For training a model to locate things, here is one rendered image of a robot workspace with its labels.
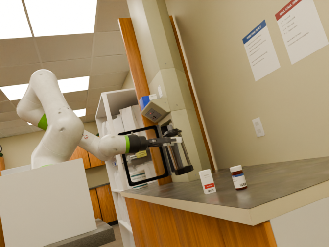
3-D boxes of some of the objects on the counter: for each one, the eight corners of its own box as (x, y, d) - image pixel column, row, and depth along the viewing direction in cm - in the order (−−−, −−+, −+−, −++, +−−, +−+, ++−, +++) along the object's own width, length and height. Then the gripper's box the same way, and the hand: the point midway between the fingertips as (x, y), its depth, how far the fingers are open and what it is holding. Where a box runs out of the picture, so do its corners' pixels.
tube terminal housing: (201, 174, 208) (176, 81, 219) (222, 172, 178) (192, 64, 189) (172, 182, 199) (148, 86, 210) (189, 182, 169) (159, 69, 180)
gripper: (143, 132, 128) (185, 130, 137) (131, 140, 147) (169, 137, 156) (145, 147, 126) (187, 144, 136) (132, 153, 146) (170, 150, 155)
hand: (173, 141), depth 145 cm, fingers closed on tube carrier, 9 cm apart
